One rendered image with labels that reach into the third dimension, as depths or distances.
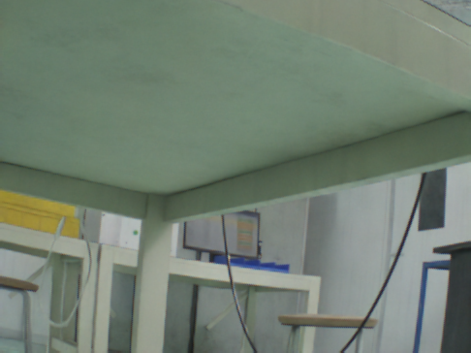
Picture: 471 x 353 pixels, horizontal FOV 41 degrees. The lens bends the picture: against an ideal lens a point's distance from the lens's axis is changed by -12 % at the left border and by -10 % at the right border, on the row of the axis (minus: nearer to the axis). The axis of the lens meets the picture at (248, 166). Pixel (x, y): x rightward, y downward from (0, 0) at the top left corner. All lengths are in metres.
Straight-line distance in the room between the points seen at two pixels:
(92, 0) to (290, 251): 5.15
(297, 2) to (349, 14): 0.06
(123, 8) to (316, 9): 0.22
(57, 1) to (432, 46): 0.40
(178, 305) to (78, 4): 4.63
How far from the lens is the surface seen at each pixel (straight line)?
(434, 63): 0.68
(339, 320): 2.52
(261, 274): 3.96
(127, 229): 3.85
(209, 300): 5.38
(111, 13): 0.73
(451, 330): 1.40
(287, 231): 5.77
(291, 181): 1.26
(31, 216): 3.65
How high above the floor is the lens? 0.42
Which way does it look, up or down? 13 degrees up
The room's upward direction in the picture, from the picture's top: 5 degrees clockwise
